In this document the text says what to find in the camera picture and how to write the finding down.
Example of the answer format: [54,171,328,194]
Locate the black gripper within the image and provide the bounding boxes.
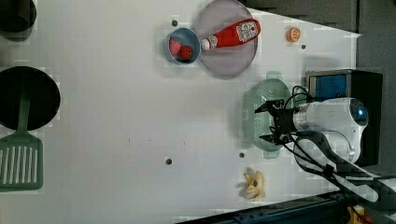
[255,100,296,145]

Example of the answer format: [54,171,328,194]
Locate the green oval strainer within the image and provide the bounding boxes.
[243,71,290,159]

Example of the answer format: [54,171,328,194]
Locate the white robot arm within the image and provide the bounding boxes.
[255,97,395,209]

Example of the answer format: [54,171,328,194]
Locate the peeled toy banana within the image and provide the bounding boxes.
[239,169,265,202]

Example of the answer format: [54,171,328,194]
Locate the grey round plate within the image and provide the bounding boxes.
[195,0,258,76]

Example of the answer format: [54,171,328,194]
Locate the orange slice toy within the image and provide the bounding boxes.
[286,27,301,43]

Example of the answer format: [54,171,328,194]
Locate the red ketchup bottle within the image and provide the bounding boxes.
[201,19,261,50]

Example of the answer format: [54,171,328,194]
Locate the red toy strawberry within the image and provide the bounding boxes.
[178,46,193,61]
[169,38,182,56]

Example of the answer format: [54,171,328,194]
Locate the blue small bowl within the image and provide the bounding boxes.
[163,28,201,64]

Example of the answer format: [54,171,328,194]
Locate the black utensil cup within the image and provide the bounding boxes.
[0,66,61,131]

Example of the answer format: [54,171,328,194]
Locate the green slotted spatula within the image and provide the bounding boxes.
[0,92,44,192]

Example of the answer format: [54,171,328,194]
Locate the black cylinder cup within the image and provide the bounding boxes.
[0,0,36,33]

